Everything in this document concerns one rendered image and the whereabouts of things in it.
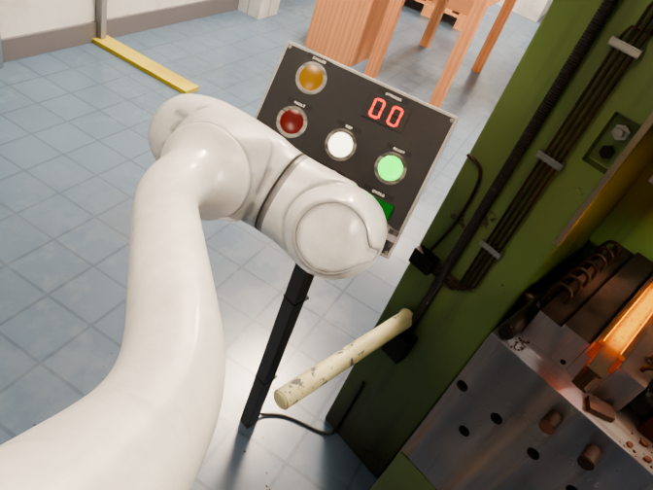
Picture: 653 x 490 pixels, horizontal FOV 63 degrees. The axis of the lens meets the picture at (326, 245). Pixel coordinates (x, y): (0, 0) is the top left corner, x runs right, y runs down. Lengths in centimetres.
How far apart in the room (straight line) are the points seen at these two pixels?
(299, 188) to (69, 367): 143
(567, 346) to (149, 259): 82
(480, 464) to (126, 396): 101
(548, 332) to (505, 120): 42
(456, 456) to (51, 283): 149
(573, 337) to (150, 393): 85
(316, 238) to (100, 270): 170
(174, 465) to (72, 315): 177
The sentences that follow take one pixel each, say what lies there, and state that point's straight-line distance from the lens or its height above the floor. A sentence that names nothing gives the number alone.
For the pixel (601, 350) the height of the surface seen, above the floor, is 102.
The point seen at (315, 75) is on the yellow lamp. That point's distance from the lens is 100.
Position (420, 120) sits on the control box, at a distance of 97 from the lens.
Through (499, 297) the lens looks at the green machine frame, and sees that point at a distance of 123.
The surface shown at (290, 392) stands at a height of 64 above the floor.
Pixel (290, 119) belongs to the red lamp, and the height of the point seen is 109.
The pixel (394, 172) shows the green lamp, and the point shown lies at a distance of 96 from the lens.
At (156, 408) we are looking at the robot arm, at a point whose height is 132.
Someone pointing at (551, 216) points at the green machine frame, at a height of 107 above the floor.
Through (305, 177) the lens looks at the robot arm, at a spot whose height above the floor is 125.
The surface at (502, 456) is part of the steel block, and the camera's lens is 117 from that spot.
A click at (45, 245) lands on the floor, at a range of 226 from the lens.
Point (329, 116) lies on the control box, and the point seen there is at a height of 112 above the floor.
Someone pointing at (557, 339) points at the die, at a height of 95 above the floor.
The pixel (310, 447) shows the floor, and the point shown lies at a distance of 182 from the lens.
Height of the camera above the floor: 155
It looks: 39 degrees down
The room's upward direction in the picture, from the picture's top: 22 degrees clockwise
